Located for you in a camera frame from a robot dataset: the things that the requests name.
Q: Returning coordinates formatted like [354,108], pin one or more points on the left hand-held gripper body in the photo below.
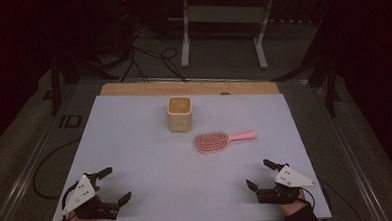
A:
[82,195]

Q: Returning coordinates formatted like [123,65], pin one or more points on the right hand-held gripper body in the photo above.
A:
[292,179]

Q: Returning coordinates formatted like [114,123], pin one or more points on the pink hairbrush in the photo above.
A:
[212,142]

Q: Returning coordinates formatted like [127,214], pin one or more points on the beige square cup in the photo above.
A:
[179,123]

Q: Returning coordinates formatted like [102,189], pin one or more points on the person's right hand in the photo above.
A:
[295,208]

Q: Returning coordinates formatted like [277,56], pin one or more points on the white table mat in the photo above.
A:
[146,166]

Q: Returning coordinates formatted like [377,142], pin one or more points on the black stand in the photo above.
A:
[55,86]
[331,91]

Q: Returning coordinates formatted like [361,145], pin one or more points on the white metal stand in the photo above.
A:
[185,41]

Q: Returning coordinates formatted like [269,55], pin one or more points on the aluminium rail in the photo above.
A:
[353,163]
[26,171]

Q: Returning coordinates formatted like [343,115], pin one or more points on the black rectangular bracket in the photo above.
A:
[70,121]

